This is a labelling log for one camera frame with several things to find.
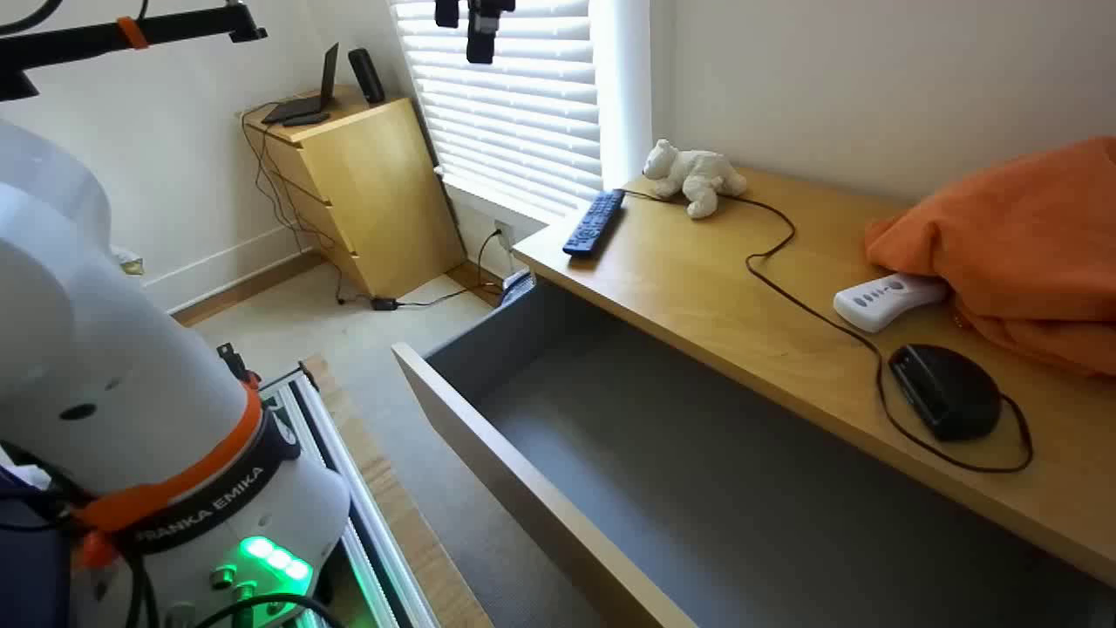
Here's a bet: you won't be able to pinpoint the black power cable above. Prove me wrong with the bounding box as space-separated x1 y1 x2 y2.
717 190 1038 479

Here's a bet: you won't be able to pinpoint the black laptop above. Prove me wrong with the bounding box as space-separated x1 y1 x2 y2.
257 42 344 128

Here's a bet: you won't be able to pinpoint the white window frame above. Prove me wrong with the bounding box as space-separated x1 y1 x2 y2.
586 0 657 197

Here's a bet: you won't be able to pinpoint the white plush polar bear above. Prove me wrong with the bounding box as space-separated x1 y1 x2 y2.
639 135 752 223

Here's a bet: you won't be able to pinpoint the orange cloth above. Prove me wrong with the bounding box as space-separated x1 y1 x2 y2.
861 135 1116 384

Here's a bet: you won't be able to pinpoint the black boom with orange tape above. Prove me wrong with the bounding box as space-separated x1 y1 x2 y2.
0 0 272 105

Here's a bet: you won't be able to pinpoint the wooden dresser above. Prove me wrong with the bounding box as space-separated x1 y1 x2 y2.
239 94 472 299

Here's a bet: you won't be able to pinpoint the open grey drawer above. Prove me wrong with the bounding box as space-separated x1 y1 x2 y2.
389 277 1116 628

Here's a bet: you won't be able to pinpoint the black TV remote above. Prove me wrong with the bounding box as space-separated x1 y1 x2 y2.
560 184 631 262

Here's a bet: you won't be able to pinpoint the aluminium base frame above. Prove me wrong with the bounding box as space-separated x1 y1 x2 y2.
257 362 439 628

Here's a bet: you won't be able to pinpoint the black speaker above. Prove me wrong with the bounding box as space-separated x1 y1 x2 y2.
344 45 389 111

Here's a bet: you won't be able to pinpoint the wooden bedside desk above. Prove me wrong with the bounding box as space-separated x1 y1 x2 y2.
510 162 1116 589

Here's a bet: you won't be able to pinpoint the white window blinds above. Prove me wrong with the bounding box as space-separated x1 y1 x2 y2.
389 0 607 223

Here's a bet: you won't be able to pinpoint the black computer mouse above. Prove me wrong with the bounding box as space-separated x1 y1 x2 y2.
887 341 1005 442

